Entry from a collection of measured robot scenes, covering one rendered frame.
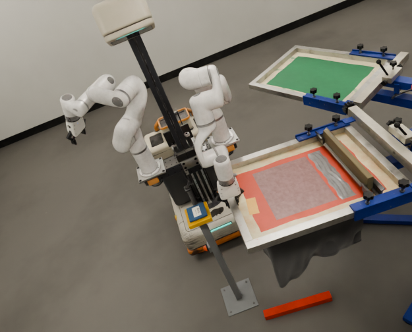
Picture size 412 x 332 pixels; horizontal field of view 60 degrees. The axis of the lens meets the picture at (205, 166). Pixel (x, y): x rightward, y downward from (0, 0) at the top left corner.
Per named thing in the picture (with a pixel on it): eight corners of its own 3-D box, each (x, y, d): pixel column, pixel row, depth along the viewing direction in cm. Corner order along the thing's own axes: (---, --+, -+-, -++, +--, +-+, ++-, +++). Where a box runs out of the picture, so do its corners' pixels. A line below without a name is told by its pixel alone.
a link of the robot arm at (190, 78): (173, 59, 154) (215, 46, 151) (196, 99, 189) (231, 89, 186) (178, 87, 150) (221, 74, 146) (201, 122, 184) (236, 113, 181)
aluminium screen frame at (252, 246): (248, 254, 152) (247, 249, 149) (214, 171, 197) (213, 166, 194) (418, 195, 155) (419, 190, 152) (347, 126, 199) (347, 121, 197)
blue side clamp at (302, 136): (299, 149, 196) (298, 139, 192) (295, 144, 200) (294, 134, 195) (349, 132, 197) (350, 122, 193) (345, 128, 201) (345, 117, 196)
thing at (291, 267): (284, 288, 189) (269, 244, 162) (281, 282, 192) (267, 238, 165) (364, 257, 189) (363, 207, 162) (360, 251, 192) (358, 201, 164)
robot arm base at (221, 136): (207, 134, 206) (199, 112, 196) (227, 126, 206) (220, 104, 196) (215, 149, 194) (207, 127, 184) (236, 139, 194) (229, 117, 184)
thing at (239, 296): (229, 317, 242) (181, 236, 180) (220, 289, 259) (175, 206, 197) (258, 305, 242) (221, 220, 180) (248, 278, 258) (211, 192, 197)
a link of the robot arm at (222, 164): (204, 147, 162) (223, 139, 163) (209, 165, 169) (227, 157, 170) (215, 166, 151) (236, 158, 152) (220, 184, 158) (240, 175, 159)
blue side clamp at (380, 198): (354, 221, 153) (355, 211, 149) (348, 213, 157) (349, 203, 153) (418, 199, 154) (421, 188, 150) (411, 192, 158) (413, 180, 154)
